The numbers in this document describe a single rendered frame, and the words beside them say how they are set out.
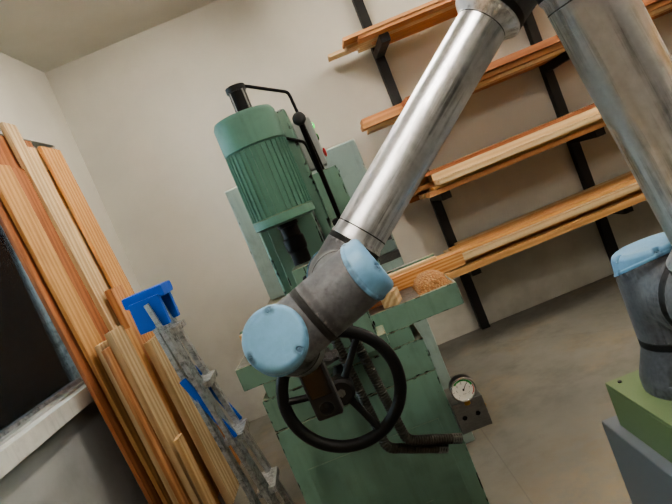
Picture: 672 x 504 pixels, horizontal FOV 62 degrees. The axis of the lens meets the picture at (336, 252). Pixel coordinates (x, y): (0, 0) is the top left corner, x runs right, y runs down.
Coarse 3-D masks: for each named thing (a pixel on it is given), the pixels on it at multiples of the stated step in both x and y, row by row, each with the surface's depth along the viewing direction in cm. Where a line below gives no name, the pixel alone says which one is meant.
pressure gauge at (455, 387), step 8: (456, 376) 137; (464, 376) 136; (456, 384) 135; (464, 384) 135; (472, 384) 135; (456, 392) 135; (464, 392) 135; (472, 392) 135; (456, 400) 135; (464, 400) 135
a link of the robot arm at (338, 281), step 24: (336, 264) 74; (360, 264) 73; (312, 288) 74; (336, 288) 73; (360, 288) 73; (384, 288) 75; (312, 312) 73; (336, 312) 73; (360, 312) 75; (336, 336) 76
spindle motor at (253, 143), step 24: (240, 120) 143; (264, 120) 145; (240, 144) 144; (264, 144) 144; (288, 144) 152; (240, 168) 146; (264, 168) 144; (288, 168) 147; (240, 192) 150; (264, 192) 145; (288, 192) 146; (264, 216) 147; (288, 216) 145
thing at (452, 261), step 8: (448, 256) 154; (456, 256) 154; (432, 264) 154; (440, 264) 154; (448, 264) 154; (456, 264) 154; (464, 264) 154; (408, 272) 154; (416, 272) 154; (400, 280) 155; (408, 280) 155; (400, 288) 155
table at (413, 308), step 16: (448, 288) 139; (400, 304) 140; (416, 304) 140; (432, 304) 140; (448, 304) 140; (384, 320) 140; (400, 320) 140; (416, 320) 140; (384, 336) 131; (368, 352) 131; (240, 368) 141; (256, 384) 141
